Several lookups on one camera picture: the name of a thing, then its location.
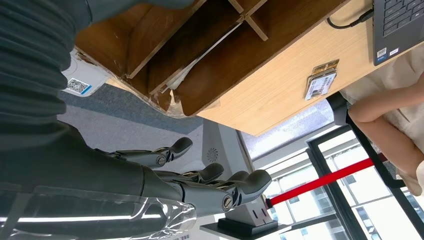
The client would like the white paper slip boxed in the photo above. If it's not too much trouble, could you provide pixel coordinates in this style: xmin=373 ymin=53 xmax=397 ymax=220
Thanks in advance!
xmin=162 ymin=21 xmax=244 ymax=94

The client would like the red barrier belt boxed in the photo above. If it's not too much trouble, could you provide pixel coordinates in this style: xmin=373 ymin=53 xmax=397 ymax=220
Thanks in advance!
xmin=266 ymin=158 xmax=375 ymax=208

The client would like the black power cable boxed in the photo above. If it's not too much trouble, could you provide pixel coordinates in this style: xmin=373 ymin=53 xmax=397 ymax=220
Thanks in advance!
xmin=326 ymin=8 xmax=375 ymax=30

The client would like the black window frame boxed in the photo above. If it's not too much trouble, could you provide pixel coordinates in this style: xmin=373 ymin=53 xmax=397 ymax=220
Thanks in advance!
xmin=306 ymin=125 xmax=424 ymax=240

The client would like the person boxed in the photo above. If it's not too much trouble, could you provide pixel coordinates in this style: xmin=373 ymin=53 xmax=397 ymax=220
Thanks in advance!
xmin=339 ymin=44 xmax=424 ymax=196

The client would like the wooden divided organizer box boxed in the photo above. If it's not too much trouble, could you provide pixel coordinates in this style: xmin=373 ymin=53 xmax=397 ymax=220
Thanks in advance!
xmin=74 ymin=0 xmax=350 ymax=118

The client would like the grey laptop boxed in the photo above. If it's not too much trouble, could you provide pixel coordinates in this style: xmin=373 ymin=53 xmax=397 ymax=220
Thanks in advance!
xmin=372 ymin=0 xmax=424 ymax=66

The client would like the grey kiosk stand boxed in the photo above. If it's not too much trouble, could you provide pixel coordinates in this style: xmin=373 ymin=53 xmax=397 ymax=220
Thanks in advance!
xmin=200 ymin=119 xmax=292 ymax=240

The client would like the gold room key card stack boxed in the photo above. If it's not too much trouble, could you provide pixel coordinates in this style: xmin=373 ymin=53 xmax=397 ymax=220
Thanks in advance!
xmin=304 ymin=59 xmax=340 ymax=101

